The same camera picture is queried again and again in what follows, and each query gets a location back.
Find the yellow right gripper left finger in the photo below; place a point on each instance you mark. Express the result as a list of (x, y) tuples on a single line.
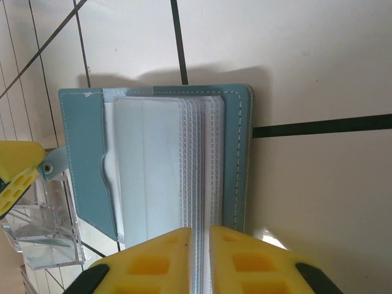
[(147, 266)]

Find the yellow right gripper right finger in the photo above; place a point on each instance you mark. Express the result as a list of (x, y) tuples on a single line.
[(260, 269)]

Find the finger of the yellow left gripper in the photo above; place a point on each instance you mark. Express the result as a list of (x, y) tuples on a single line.
[(18, 159)]

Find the clear acrylic card box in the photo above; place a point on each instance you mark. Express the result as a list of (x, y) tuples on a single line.
[(46, 229)]

